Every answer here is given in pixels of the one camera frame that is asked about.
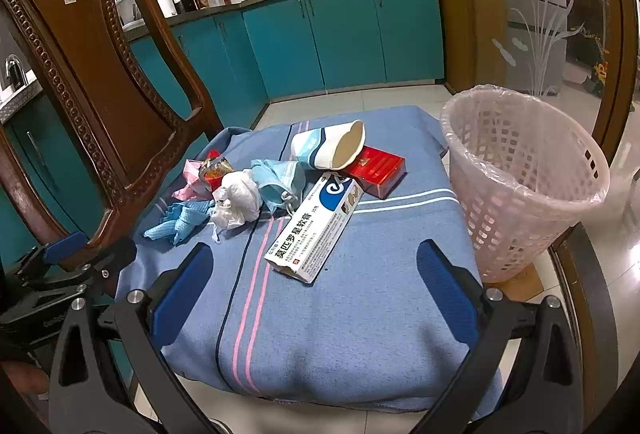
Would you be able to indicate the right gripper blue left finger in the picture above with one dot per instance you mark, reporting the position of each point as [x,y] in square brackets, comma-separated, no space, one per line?
[175,292]

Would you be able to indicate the carved wooden chair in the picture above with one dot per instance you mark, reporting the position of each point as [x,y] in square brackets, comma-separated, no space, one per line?
[128,136]

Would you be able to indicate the blue striped cloth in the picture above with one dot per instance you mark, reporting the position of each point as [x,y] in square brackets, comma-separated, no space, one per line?
[366,334]

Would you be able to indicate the red cigarette box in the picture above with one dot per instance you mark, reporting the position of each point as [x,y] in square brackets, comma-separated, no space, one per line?
[377,171]

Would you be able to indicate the white paper cup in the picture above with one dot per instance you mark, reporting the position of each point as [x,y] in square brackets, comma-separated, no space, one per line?
[329,148]

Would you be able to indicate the blue face mask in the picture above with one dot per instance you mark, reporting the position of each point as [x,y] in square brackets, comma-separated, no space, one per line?
[280,184]

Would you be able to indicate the white medicine box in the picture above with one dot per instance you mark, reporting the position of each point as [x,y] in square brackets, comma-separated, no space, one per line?
[305,243]

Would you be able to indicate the pink plastic wrapper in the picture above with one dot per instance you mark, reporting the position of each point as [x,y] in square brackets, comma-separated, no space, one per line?
[203,177]

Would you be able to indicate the light blue rag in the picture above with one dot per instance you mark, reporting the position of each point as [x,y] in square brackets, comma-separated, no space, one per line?
[180,221]

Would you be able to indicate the teal lower kitchen cabinets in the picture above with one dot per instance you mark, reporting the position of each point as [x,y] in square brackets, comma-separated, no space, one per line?
[248,57]

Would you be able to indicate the white plastic trash basket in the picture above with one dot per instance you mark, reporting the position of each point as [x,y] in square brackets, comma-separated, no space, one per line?
[524,172]

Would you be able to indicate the person's left hand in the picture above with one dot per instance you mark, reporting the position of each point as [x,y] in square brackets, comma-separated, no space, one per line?
[27,379]

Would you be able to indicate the yellow toy vehicle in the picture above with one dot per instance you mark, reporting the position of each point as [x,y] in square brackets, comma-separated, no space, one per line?
[595,82]

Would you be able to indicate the etched glass sliding door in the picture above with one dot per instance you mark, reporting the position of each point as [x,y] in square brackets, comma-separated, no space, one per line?
[547,48]

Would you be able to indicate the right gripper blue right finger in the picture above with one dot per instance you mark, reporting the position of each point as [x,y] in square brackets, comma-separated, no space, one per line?
[454,290]

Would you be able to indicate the white tissue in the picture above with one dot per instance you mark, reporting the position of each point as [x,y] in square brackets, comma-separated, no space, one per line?
[237,201]

